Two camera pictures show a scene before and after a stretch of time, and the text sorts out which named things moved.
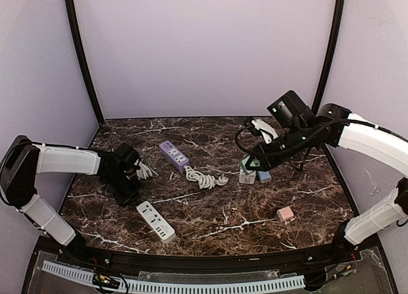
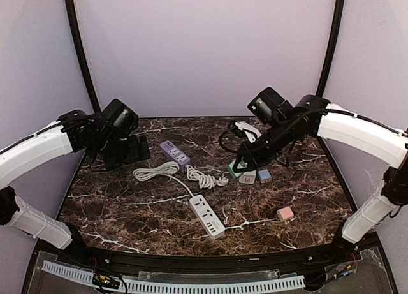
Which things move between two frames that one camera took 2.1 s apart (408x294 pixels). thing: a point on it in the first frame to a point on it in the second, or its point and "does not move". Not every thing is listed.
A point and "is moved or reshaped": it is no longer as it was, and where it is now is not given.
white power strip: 156,221 to 208,219
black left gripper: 126,193 to 134,148
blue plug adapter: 264,175 does not move
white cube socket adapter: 247,178 does not move
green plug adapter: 255,162 is moved or reshaped
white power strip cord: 144,171 is moved or reshaped
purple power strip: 174,155 does not move
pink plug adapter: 285,215 does not move
